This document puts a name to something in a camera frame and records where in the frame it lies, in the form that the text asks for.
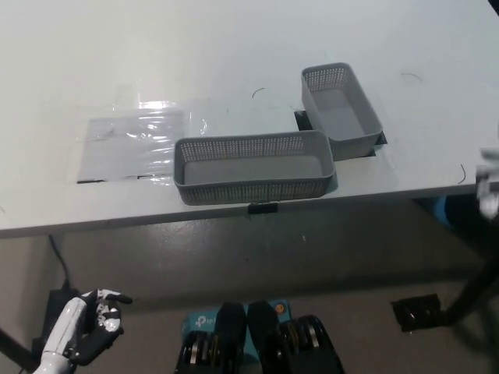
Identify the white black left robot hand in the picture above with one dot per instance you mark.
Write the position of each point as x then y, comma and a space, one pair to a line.
74, 315

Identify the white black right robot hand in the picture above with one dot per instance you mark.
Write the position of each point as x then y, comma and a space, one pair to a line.
488, 187

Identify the grey perforated plastic basket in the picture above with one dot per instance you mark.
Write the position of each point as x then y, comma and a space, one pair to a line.
253, 191
343, 117

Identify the teal router box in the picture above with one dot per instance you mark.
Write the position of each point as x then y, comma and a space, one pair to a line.
200, 319

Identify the black power adapter brick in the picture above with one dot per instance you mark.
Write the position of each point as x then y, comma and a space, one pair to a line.
58, 300

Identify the blue object under table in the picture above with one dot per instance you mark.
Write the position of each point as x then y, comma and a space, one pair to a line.
442, 210

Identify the black stand leg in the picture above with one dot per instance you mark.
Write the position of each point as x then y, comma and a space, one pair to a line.
15, 348

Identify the black table leg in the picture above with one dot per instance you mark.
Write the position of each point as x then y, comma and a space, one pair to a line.
473, 288

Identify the thin black tape strip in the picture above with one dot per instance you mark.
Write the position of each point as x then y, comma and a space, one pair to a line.
89, 181

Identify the black floor plate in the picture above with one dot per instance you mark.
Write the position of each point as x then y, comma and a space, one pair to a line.
417, 311

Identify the clear plastic sheet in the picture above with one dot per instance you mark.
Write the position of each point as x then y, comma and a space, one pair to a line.
128, 144

